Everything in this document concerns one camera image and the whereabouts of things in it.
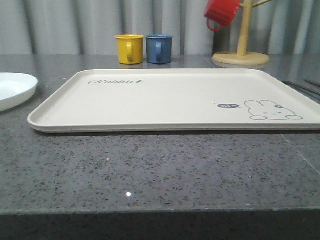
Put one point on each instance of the blue mug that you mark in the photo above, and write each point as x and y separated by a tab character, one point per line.
159	48

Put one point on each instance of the silver metal fork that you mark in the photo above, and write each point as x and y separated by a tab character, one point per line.
301	87

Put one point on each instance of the white round plate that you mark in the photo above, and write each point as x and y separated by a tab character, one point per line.
15	89

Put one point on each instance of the yellow mug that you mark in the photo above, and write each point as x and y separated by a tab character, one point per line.
130	48

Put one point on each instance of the beige rabbit serving tray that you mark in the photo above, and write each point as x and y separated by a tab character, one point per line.
130	100

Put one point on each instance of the wooden mug tree stand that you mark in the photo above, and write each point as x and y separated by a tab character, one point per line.
242	56

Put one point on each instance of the red mug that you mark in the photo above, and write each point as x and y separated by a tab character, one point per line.
222	12

